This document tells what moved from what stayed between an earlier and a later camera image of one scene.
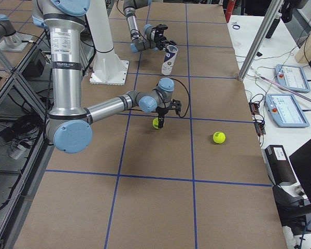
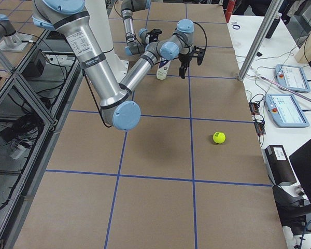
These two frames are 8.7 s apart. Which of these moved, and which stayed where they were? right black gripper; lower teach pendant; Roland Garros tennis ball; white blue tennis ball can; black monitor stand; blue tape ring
Moved: right black gripper; white blue tennis ball can
Stayed: lower teach pendant; blue tape ring; Roland Garros tennis ball; black monitor stand
